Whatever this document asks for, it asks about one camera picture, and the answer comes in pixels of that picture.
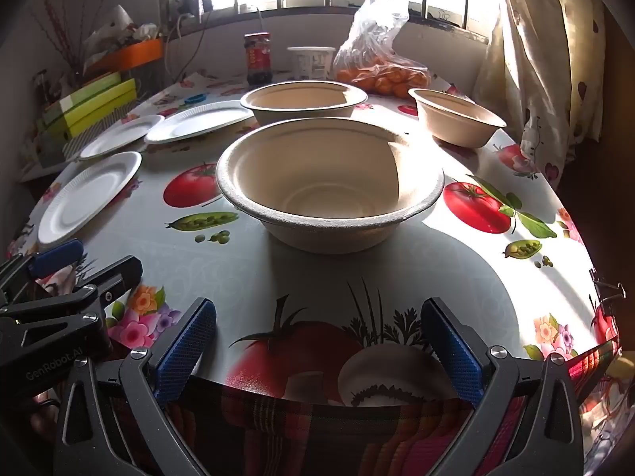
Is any lime green box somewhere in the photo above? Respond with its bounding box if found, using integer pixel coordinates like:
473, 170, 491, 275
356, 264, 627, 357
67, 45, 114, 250
64, 79, 137, 138

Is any crumpled white bag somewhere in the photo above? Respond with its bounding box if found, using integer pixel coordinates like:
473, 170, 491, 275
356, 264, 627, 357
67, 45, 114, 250
87, 5, 164, 55

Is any clear plastic bag of oranges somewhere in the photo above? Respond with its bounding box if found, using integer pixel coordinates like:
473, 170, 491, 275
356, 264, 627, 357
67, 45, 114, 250
331, 0, 431, 98

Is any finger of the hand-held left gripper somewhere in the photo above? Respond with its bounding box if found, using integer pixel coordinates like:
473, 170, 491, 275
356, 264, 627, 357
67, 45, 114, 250
0, 239, 85, 291
0, 255, 144, 325

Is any large beige paper bowl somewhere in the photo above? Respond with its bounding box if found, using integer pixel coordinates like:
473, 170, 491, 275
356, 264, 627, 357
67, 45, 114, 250
240, 80, 368, 127
216, 118, 445, 255

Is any cream patterned curtain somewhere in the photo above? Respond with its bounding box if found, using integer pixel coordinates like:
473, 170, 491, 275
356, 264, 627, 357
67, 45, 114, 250
471, 0, 608, 179

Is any dark sauce jar red label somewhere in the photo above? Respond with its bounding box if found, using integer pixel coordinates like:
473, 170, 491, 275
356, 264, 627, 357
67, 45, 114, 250
243, 32, 273, 86

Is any dried twig bouquet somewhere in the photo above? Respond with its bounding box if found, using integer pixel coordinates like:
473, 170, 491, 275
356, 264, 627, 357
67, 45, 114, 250
30, 0, 87, 77

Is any small beige paper bowl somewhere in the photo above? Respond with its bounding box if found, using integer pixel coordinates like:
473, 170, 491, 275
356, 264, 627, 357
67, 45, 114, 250
408, 88, 507, 148

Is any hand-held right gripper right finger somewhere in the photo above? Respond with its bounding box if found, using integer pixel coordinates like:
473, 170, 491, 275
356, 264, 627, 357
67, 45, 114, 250
421, 297, 586, 476

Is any white plastic tub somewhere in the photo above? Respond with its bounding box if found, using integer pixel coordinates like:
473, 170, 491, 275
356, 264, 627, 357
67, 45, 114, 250
287, 46, 337, 81

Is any white cable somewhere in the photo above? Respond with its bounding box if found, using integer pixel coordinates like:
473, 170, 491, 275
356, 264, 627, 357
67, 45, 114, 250
166, 14, 205, 76

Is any white foam plate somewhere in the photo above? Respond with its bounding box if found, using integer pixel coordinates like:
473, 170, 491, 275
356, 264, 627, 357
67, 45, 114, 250
38, 151, 143, 245
78, 114, 165, 160
144, 100, 255, 145

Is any vegetable print tablecloth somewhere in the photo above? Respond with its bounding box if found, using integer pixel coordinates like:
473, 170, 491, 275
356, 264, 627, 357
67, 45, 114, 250
7, 72, 621, 476

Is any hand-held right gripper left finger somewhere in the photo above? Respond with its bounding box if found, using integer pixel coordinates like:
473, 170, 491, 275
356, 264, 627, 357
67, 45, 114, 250
54, 297, 217, 476

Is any pale green flat box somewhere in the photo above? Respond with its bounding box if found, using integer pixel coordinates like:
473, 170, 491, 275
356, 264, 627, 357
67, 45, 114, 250
42, 72, 122, 125

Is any black binder clip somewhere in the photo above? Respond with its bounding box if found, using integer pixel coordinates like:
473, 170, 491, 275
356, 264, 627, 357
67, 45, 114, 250
589, 268, 627, 303

